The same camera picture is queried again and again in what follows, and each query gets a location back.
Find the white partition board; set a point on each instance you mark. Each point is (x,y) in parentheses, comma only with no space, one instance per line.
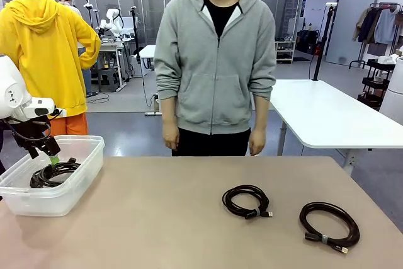
(352,14)

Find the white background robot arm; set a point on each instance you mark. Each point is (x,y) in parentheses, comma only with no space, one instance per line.
(111,17)

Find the black clothes rack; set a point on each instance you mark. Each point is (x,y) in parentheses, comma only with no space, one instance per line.
(385,5)

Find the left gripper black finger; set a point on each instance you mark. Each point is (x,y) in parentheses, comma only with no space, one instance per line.
(33,152)
(53,149)

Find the orange shorts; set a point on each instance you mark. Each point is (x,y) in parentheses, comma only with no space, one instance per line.
(70,125)

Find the black camera stand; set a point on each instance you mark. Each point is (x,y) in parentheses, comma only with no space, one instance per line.
(88,5)
(135,29)

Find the black pole with white top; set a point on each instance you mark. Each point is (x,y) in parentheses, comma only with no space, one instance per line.
(322,45)

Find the white background desk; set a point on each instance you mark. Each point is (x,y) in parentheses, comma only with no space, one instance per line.
(148,51)

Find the grey background workbench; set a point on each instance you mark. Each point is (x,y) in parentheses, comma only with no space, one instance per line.
(108,48)

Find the black bags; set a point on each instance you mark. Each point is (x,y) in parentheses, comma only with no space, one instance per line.
(303,40)

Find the white table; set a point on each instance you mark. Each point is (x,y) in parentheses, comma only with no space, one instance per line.
(330,108)

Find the yellow hoodie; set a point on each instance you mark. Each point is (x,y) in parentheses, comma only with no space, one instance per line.
(47,61)

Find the person's left forearm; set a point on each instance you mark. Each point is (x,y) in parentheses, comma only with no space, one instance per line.
(260,114)

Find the light blue hanging shirt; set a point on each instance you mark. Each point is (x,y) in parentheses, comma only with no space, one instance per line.
(385,26)

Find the grey step stool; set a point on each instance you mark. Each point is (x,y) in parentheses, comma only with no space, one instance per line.
(108,81)

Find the person's left hand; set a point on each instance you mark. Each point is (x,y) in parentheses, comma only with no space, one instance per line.
(257,141)

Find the black utility cart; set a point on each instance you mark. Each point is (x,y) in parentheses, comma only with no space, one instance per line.
(374,83)

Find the beige hanging jacket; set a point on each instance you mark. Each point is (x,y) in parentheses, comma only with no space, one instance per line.
(360,26)

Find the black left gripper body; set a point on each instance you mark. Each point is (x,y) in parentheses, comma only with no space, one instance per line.
(33,133)

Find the white box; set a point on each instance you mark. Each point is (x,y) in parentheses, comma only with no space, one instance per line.
(387,60)

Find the clear plastic storage container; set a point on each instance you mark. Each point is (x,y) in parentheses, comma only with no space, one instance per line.
(78,187)

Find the person in grey hoodie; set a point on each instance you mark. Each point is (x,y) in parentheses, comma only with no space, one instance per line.
(214,77)

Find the wooden shoe rack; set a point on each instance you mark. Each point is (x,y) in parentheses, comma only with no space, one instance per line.
(286,53)

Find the person's right hand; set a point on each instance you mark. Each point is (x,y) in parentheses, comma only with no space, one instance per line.
(171,135)

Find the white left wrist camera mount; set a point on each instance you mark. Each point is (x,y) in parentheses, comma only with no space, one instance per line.
(60,112)

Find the white cylindrical appliance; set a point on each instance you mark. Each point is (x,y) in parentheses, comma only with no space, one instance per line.
(395,92)

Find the person's right forearm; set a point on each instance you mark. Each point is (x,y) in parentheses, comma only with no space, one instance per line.
(169,111)

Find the dark navy hanging jacket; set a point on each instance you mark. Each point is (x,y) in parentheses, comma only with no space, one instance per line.
(370,26)

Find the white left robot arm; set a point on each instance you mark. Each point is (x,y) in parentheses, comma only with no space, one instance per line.
(9,92)

